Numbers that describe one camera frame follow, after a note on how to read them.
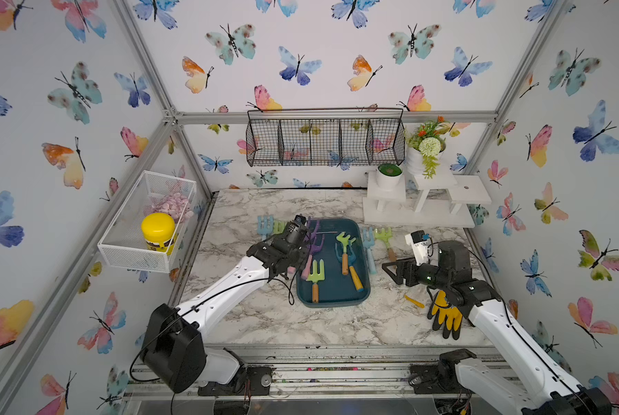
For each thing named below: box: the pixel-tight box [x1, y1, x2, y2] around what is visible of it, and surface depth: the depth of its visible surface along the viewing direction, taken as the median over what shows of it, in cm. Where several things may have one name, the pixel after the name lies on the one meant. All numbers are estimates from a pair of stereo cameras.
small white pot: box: [376, 163, 404, 191], surface depth 99 cm
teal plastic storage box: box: [296, 217, 371, 308], surface depth 96 cm
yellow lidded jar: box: [141, 211, 176, 256], surface depth 65 cm
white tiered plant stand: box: [363, 170, 492, 229], surface depth 112 cm
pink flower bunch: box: [143, 191, 195, 223], surface depth 71 cm
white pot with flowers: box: [404, 115, 449, 179], surface depth 87 cm
